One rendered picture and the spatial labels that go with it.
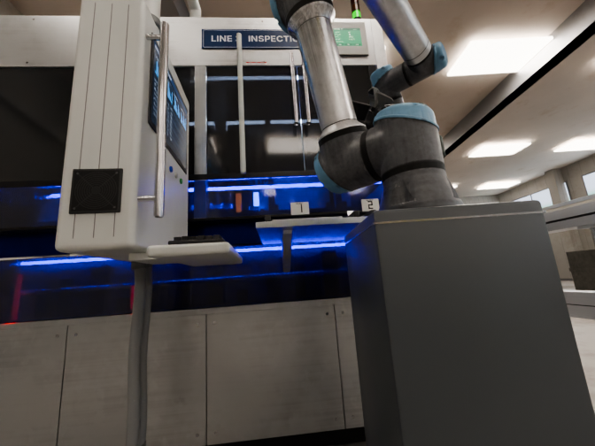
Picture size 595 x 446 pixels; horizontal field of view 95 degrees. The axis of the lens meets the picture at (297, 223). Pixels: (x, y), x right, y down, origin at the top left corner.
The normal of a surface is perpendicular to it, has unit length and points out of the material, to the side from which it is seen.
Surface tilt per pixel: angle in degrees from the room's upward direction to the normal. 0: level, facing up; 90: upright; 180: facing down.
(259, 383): 90
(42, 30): 90
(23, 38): 90
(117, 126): 90
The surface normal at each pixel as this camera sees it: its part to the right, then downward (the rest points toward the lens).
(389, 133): -0.72, -0.13
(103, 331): 0.07, -0.20
